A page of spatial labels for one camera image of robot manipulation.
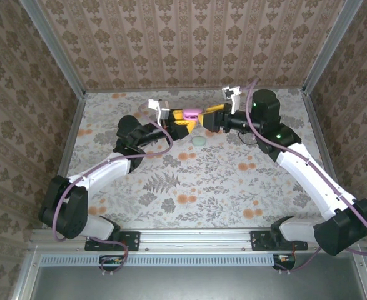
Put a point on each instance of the pink earbud charging case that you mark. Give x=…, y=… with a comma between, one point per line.
x=192, y=113

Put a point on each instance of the mint green earbud charging case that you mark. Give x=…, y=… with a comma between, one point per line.
x=199, y=141

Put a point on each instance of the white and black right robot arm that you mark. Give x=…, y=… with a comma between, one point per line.
x=311, y=178

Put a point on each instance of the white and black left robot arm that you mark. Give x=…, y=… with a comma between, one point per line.
x=105, y=173

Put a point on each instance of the grey sheet metal panel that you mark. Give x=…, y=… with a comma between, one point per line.
x=186, y=284

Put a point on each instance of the aluminium table side rail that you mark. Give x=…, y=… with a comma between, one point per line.
x=317, y=131
x=73, y=131

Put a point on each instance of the aluminium frame post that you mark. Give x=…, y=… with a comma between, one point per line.
x=55, y=50
x=330, y=47

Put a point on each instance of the aluminium mounting rail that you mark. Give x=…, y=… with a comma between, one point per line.
x=195, y=239

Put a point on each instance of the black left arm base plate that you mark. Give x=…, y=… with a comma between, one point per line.
x=133, y=240

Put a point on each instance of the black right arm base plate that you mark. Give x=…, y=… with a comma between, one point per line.
x=258, y=240

